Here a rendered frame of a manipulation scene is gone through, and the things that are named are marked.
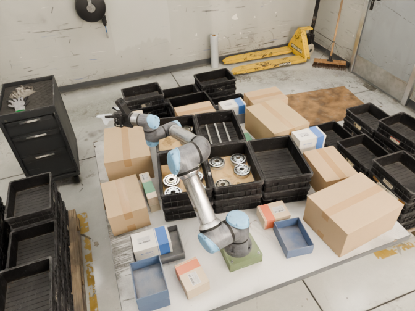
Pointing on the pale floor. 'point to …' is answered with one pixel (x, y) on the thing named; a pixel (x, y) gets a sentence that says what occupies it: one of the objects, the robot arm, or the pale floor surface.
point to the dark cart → (40, 130)
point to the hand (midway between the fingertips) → (104, 110)
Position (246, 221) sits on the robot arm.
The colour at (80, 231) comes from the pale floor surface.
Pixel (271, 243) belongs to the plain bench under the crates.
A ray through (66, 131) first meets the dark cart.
